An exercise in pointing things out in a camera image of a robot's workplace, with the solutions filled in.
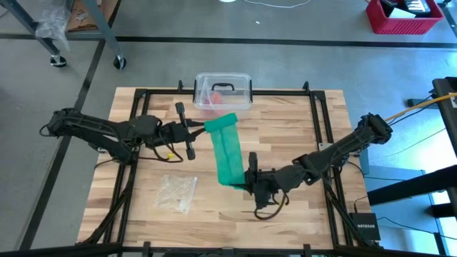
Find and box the black metal table frame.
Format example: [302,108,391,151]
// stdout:
[74,80,385,257]

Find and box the black cable with yellow tag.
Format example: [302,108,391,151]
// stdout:
[137,142,185,163]
[253,192,289,221]

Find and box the brown cardboard sheet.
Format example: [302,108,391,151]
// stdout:
[66,0,119,32]

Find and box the clear plastic storage box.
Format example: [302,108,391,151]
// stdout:
[194,72,253,117]

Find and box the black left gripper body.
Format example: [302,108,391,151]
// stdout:
[158,101,197,161]

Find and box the black Netgear network switch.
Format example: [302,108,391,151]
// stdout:
[349,212,381,242]

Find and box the black electronic device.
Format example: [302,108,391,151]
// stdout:
[380,0,431,17]

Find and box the white paper sheet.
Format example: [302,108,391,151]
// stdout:
[387,7,417,19]

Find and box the crumpled clear plastic wrap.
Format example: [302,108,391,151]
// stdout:
[34,0,72,51]

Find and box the green elastic bandage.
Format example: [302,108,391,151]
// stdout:
[204,112,247,190]

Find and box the orange bandage roll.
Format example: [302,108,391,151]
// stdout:
[209,91,226,115]

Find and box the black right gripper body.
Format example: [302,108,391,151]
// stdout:
[243,151,287,211]

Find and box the red plastic crate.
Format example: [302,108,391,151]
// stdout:
[365,0,446,36]

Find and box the large clear plastic bag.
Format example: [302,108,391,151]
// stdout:
[154,173,199,216]

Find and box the black metal stand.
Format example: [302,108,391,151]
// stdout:
[367,76,457,218]

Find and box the grey metal cart frame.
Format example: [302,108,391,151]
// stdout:
[0,0,126,71]

